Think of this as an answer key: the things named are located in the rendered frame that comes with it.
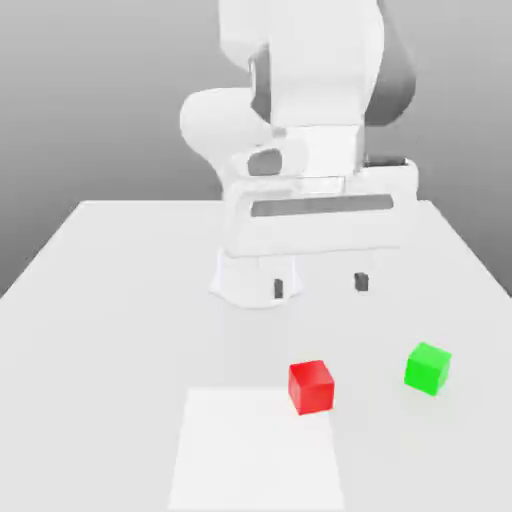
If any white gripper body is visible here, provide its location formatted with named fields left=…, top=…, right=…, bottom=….
left=222, top=160, right=420, bottom=258

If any small red cube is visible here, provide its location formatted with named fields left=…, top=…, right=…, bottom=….
left=287, top=359, right=336, bottom=417

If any small green cube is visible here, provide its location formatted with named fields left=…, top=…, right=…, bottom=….
left=402, top=341, right=454, bottom=398

